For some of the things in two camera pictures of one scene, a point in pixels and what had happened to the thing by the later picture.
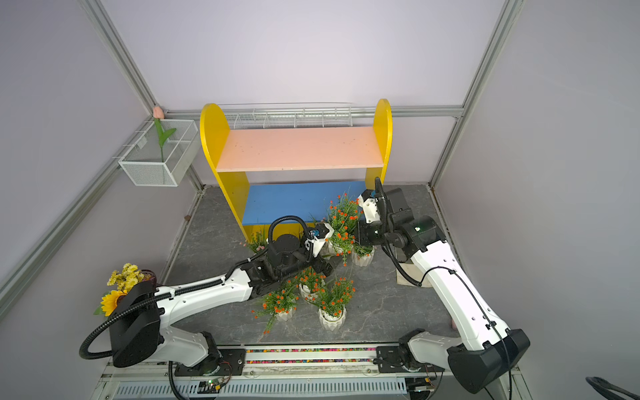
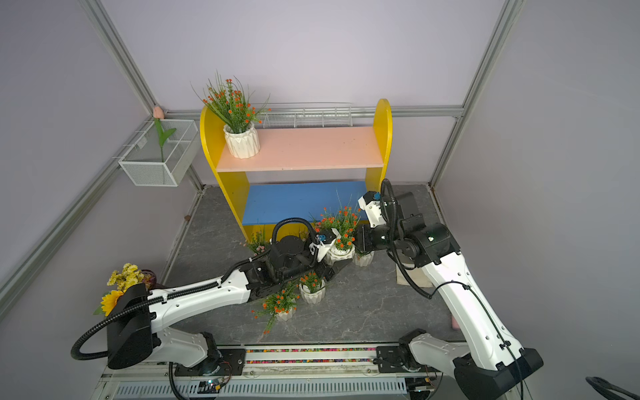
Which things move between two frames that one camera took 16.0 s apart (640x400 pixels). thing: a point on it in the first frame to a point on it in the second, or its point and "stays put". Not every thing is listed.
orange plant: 311,283 stays put
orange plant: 332,302 to 343,217
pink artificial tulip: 158,114 stays put
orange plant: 345,215 to 233,107
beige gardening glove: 414,273 stays put
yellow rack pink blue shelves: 278,172 stays put
